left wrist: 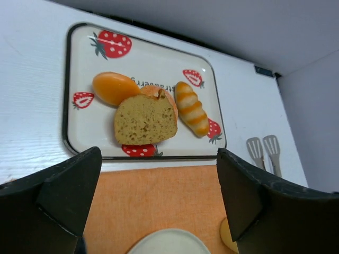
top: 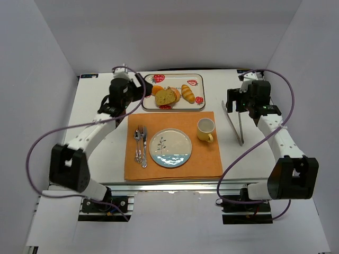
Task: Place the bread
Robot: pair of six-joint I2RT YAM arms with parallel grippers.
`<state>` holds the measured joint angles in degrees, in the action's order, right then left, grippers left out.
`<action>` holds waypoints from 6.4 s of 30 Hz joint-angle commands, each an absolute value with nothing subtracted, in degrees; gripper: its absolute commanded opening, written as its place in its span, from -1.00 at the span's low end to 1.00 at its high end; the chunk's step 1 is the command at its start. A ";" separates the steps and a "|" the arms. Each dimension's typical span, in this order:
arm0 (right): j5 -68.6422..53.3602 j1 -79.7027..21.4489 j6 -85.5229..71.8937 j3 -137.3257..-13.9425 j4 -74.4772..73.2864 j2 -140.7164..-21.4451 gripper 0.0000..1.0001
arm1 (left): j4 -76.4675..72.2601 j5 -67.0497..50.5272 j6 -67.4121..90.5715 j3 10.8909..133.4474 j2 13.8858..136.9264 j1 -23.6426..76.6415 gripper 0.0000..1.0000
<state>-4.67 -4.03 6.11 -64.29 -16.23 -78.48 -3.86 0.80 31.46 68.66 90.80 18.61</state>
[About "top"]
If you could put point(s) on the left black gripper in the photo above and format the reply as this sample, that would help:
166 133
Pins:
139 86

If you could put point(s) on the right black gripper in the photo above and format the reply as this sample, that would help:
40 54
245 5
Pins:
235 96

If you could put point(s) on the striped bread roll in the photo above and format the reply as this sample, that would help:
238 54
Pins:
187 94

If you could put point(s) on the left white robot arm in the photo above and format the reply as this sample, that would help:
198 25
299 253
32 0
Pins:
68 166

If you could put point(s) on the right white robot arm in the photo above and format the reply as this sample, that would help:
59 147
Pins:
294 174

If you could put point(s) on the orange round bun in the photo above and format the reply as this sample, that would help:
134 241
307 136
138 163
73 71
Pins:
156 89

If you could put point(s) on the glazed donut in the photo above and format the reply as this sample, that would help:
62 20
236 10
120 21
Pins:
177 94

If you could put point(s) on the strawberry pattern tray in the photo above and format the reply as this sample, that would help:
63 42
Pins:
195 83

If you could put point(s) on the yellow mug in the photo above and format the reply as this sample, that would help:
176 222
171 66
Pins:
205 128

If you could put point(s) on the silver fork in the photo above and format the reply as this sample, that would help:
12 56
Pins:
140 137

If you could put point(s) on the silver spoon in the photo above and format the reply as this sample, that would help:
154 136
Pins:
137 138

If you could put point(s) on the round plate with tree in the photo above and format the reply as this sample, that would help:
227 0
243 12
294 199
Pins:
170 148

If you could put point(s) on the orange cloth placemat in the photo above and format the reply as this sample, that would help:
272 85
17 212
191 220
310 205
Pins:
204 162

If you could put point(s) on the silver knife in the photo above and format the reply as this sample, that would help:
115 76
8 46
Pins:
144 157

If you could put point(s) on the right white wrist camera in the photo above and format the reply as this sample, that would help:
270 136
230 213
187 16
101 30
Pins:
246 80

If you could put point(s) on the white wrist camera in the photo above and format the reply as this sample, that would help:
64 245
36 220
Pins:
246 80
121 72

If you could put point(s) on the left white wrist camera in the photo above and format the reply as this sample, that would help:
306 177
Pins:
121 72

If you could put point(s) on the aluminium table frame rail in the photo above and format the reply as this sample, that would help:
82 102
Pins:
209 186

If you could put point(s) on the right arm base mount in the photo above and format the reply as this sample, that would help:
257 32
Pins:
241 214

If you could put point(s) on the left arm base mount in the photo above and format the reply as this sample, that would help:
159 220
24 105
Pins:
120 209

